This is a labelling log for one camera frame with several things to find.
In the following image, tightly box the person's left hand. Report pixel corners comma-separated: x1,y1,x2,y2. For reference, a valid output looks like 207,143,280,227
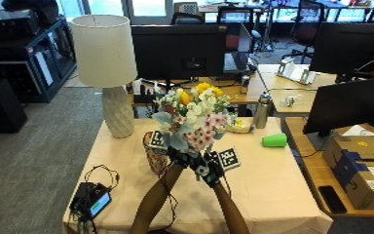
166,145,198,170

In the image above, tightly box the person's right hand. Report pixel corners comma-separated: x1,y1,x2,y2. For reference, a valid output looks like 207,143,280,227
191,151,226,189

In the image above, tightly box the mixed flower bouquet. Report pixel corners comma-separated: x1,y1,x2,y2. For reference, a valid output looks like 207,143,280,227
150,82,239,158

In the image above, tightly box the white marker cube on right glove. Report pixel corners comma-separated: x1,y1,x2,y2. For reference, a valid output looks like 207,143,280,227
217,147,242,172

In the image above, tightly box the white marker cube on glove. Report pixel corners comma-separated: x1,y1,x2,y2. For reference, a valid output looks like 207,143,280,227
146,130,167,151
217,147,242,172

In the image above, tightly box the white marker cube on left glove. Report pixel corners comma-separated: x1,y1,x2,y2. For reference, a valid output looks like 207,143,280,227
146,130,167,151

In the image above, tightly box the small yellow packet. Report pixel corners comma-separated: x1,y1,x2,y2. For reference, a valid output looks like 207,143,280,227
224,118,252,135

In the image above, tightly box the beige tablecloth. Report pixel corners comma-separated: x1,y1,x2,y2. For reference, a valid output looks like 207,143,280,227
61,116,335,234

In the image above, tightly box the green plastic cup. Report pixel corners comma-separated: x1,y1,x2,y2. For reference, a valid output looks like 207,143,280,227
260,133,290,148

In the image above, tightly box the steel water bottle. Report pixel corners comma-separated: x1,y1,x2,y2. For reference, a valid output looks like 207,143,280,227
252,92,274,130

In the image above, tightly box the black device with lit screen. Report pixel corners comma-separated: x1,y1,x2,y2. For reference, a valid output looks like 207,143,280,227
69,181,113,222

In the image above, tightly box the small white object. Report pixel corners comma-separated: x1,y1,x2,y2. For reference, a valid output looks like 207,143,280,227
279,94,303,108

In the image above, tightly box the black phone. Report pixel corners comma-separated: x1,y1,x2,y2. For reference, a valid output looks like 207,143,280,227
316,184,348,215

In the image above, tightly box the black computer monitor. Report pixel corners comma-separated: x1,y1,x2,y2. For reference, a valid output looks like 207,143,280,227
302,76,374,137
130,24,228,82
308,21,374,82

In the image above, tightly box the white table lamp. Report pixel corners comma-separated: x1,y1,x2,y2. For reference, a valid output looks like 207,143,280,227
69,14,138,139

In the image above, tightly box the open laptop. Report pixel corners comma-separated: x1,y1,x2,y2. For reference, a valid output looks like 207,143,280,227
222,22,254,74

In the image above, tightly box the cardboard box with blue tape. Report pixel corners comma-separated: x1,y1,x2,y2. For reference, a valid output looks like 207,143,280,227
332,149,374,211

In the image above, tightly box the white stand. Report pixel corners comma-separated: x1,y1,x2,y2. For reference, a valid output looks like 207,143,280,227
276,57,318,86

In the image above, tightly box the white paper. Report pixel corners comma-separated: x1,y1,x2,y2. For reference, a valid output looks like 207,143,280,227
341,124,374,137

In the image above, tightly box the dark blue shelving unit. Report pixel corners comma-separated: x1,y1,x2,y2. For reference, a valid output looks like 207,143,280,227
0,16,78,104

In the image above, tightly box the black office chair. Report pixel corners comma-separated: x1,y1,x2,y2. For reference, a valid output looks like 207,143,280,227
288,0,340,64
170,12,206,26

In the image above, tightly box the black equipment case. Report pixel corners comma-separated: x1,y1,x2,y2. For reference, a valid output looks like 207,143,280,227
0,8,41,43

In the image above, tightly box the black cable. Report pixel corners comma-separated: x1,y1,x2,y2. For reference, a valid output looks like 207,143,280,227
82,164,121,191

